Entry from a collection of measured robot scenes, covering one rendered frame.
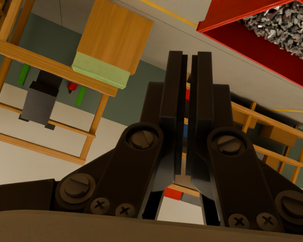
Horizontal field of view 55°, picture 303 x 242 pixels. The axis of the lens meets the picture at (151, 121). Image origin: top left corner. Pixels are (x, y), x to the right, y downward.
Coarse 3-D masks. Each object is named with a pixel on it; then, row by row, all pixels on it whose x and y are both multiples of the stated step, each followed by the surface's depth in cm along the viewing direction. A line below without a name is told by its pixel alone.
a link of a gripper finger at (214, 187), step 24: (216, 144) 8; (240, 144) 8; (216, 168) 7; (240, 168) 7; (216, 192) 7; (240, 192) 7; (264, 192) 7; (216, 216) 9; (240, 216) 6; (264, 216) 6
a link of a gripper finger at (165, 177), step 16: (176, 64) 10; (176, 80) 10; (160, 96) 10; (176, 96) 9; (144, 112) 10; (160, 112) 8; (176, 112) 8; (176, 128) 9; (176, 144) 9; (96, 160) 8; (176, 160) 10; (80, 176) 8; (96, 176) 8; (160, 176) 9; (64, 192) 7; (80, 192) 7; (64, 208) 7; (80, 208) 7
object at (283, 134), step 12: (240, 108) 536; (252, 108) 547; (240, 120) 551; (252, 120) 556; (264, 120) 557; (264, 132) 594; (276, 132) 576; (288, 132) 582; (300, 132) 576; (288, 144) 584; (264, 156) 582; (276, 156) 566; (300, 156) 590; (276, 168) 583; (300, 168) 589; (168, 192) 518; (180, 192) 524; (192, 192) 523; (192, 204) 533
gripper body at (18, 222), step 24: (0, 216) 6; (24, 216) 6; (48, 216) 6; (72, 216) 6; (96, 216) 6; (0, 240) 5; (24, 240) 5; (48, 240) 5; (72, 240) 5; (96, 240) 5; (120, 240) 5; (144, 240) 5; (168, 240) 5; (192, 240) 5; (216, 240) 5; (240, 240) 5; (264, 240) 5; (288, 240) 5
